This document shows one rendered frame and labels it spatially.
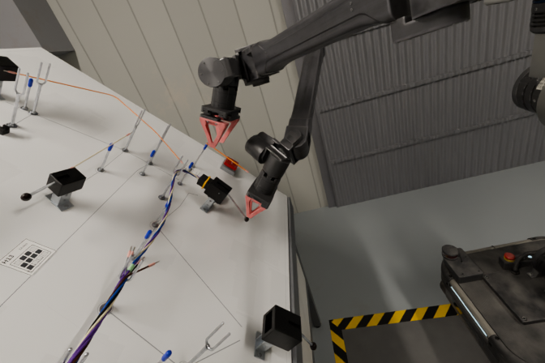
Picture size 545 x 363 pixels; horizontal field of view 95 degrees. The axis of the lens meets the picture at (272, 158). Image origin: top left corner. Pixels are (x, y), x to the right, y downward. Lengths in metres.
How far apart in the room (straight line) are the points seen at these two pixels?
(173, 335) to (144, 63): 1.82
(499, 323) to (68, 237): 1.47
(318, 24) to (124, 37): 1.84
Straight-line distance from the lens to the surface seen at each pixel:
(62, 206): 0.64
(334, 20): 0.38
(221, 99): 0.60
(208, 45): 1.94
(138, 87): 2.16
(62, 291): 0.55
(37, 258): 0.57
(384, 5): 0.34
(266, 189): 0.64
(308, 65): 0.81
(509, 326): 1.49
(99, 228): 0.62
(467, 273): 1.55
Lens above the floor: 1.46
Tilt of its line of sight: 24 degrees down
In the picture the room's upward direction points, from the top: 18 degrees counter-clockwise
